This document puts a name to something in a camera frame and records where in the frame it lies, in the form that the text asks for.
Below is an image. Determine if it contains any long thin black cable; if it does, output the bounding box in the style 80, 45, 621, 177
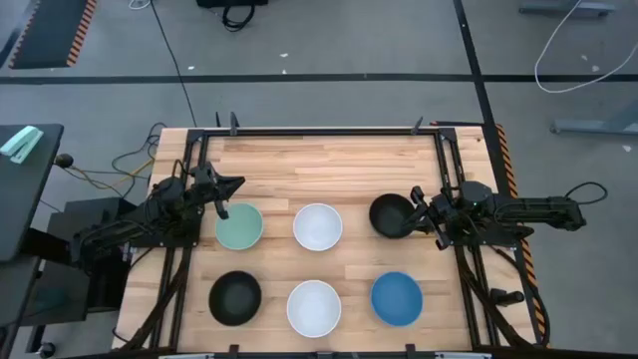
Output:
148, 0, 198, 129

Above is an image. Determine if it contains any black side desk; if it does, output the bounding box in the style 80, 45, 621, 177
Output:
0, 123, 65, 263

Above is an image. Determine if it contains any white ceramic bowl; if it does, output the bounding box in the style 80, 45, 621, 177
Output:
292, 202, 344, 252
286, 279, 343, 339

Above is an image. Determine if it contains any blue ceramic bowl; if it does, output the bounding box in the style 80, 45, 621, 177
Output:
370, 270, 425, 328

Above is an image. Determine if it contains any mint green stapler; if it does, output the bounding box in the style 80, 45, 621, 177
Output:
0, 125, 45, 165

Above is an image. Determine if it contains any black mount bracket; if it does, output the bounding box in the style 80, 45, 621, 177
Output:
490, 287, 525, 306

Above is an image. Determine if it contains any coiled black cable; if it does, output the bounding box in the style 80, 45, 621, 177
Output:
221, 4, 256, 34

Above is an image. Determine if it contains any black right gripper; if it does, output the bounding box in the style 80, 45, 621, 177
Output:
401, 186, 463, 250

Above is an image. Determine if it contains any black ceramic bowl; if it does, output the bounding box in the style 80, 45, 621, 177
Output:
207, 270, 263, 328
368, 192, 418, 239

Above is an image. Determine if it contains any mint green ceramic bowl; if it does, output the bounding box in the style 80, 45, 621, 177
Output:
214, 201, 264, 251

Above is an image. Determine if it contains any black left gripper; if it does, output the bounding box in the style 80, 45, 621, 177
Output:
187, 162, 246, 221

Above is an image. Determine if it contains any black cable bundle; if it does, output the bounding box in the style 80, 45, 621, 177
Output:
110, 122, 168, 200

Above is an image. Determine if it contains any yellow cable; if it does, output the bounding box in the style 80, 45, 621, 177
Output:
64, 158, 156, 193

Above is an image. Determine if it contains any black equipment cabinet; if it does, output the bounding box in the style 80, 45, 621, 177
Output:
22, 196, 139, 325

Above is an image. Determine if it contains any white floor cable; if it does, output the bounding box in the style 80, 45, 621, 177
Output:
534, 0, 638, 95

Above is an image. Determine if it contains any black equipment box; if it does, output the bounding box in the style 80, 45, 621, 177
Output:
195, 0, 269, 8

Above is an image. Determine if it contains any orange-black striped cable cover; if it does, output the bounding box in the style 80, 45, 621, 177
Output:
431, 121, 549, 348

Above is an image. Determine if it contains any black hazard-striped floor mat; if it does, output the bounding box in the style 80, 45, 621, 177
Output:
7, 0, 99, 70

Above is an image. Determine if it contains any grey table foot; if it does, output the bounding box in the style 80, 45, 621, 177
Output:
517, 0, 617, 16
550, 102, 638, 136

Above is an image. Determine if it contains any black aluminium table frame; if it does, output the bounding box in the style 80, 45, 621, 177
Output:
112, 127, 549, 359

